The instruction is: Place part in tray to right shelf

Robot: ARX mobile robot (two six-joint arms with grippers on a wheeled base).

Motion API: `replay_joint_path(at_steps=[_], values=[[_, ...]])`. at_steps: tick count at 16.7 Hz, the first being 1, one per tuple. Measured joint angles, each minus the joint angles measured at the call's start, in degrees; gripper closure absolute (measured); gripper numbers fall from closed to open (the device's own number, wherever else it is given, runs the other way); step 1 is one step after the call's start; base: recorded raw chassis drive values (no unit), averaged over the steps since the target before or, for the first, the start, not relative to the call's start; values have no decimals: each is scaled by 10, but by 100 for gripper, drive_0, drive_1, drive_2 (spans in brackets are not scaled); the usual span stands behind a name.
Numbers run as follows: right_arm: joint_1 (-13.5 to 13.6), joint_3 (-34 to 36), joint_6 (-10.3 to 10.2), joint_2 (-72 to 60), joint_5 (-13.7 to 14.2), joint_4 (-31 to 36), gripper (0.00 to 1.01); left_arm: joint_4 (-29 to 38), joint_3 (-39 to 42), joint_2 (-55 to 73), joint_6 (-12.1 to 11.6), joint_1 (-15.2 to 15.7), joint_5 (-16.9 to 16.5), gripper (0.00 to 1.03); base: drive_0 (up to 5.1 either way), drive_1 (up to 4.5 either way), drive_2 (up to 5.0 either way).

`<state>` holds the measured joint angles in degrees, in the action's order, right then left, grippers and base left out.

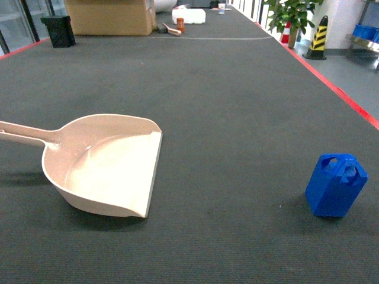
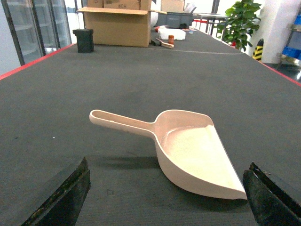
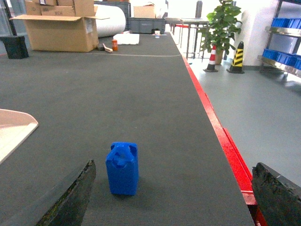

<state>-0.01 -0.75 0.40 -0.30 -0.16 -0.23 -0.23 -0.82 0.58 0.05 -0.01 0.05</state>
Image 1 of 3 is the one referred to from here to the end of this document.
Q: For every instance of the paper cup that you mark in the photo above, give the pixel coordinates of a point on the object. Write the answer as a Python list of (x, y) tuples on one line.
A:
[(221, 8)]

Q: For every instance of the wooden handled brush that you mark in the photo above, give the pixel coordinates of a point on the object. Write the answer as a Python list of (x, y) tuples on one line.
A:
[(165, 29)]

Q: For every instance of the large cardboard box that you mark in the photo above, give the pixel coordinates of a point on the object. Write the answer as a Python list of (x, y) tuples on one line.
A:
[(111, 18)]

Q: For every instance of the red white traffic cone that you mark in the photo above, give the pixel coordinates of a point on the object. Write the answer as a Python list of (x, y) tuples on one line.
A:
[(286, 34)]

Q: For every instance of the orange cylindrical can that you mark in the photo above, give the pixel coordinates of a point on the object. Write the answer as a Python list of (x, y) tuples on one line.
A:
[(180, 24)]

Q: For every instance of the beige plastic dustpan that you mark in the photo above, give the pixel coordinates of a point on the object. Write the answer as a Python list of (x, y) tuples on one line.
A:
[(103, 164)]

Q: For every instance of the stainless steel shelf rack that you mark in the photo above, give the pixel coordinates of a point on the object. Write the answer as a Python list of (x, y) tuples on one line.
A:
[(363, 39)]

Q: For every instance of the yellow black traffic cone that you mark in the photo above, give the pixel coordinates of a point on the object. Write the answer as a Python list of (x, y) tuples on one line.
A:
[(317, 47)]

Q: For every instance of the blue plastic part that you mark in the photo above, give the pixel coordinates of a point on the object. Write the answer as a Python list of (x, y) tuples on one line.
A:
[(336, 182)]

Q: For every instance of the white foam block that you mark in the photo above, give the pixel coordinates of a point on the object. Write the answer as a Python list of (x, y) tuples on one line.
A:
[(190, 16)]

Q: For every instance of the blue bin on shelf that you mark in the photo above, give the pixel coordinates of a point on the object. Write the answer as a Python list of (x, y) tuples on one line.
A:
[(365, 32)]

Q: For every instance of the black plastic bin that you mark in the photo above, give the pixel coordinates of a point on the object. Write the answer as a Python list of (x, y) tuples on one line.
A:
[(59, 30)]

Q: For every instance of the potted green plant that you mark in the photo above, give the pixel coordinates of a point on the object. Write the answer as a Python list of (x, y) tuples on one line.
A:
[(294, 12)]

